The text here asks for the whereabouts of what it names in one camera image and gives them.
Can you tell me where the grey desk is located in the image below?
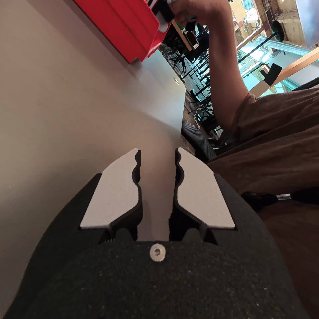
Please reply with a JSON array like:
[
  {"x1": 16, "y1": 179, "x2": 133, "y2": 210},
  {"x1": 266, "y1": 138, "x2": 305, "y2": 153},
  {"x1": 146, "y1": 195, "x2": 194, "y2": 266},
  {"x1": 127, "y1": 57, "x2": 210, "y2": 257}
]
[{"x1": 0, "y1": 0, "x2": 186, "y2": 299}]

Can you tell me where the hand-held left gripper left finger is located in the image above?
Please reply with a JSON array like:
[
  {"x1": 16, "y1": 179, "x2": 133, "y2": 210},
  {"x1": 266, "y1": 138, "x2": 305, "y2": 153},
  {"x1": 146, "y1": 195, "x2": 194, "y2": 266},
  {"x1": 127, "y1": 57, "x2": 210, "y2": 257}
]
[{"x1": 80, "y1": 149, "x2": 143, "y2": 235}]

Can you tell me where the person's brown clothing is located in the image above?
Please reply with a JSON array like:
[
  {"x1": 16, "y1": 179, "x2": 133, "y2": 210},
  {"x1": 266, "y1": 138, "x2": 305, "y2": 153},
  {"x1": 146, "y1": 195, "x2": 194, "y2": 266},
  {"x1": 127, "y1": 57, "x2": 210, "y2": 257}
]
[{"x1": 205, "y1": 87, "x2": 319, "y2": 319}]

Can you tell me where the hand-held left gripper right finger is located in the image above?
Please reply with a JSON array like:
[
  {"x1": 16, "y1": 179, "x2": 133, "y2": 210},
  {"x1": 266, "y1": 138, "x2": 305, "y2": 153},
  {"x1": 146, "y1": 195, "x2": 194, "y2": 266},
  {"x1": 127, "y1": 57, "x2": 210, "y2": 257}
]
[{"x1": 170, "y1": 148, "x2": 236, "y2": 235}]

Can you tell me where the wooden table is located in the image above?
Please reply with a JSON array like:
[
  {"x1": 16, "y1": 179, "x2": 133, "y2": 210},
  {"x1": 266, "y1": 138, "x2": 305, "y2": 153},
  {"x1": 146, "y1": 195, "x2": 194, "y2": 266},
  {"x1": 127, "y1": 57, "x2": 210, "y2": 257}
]
[{"x1": 171, "y1": 20, "x2": 201, "y2": 53}]

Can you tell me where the black chest strap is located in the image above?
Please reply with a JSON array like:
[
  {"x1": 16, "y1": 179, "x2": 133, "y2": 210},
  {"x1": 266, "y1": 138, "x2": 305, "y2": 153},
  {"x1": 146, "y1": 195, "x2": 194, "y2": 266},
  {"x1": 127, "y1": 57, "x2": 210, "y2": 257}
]
[{"x1": 241, "y1": 187, "x2": 319, "y2": 211}]

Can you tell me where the person's right forearm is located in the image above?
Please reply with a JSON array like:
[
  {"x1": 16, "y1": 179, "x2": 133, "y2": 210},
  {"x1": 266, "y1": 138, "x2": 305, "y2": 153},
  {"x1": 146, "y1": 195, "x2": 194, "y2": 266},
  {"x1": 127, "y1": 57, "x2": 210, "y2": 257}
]
[{"x1": 206, "y1": 18, "x2": 252, "y2": 131}]

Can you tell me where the person's right hand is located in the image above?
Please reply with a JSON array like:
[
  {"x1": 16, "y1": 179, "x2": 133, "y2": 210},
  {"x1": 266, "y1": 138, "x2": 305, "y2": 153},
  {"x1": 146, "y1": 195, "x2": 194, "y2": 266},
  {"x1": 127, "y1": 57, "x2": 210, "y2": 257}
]
[{"x1": 170, "y1": 0, "x2": 235, "y2": 28}]

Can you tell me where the black round pole weight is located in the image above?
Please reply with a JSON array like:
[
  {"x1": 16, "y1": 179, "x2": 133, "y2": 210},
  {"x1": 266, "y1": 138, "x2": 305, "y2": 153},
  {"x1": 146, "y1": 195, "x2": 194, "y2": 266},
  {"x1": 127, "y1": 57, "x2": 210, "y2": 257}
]
[{"x1": 271, "y1": 20, "x2": 285, "y2": 43}]

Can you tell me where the black tripod stand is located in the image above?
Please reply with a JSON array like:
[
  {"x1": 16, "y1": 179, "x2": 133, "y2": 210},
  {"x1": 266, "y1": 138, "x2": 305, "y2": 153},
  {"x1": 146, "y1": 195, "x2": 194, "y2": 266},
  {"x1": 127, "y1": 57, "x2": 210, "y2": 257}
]
[{"x1": 185, "y1": 55, "x2": 222, "y2": 117}]

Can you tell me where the red plastic bin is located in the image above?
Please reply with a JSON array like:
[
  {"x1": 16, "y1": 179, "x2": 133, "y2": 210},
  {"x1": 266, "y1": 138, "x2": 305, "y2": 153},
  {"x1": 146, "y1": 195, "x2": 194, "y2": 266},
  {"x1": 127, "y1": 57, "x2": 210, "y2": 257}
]
[{"x1": 74, "y1": 0, "x2": 173, "y2": 64}]

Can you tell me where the black office chair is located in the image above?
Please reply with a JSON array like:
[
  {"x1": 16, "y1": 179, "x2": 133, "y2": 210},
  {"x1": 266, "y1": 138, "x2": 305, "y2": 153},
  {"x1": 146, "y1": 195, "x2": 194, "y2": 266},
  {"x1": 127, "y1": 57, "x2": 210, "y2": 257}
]
[{"x1": 181, "y1": 120, "x2": 218, "y2": 163}]

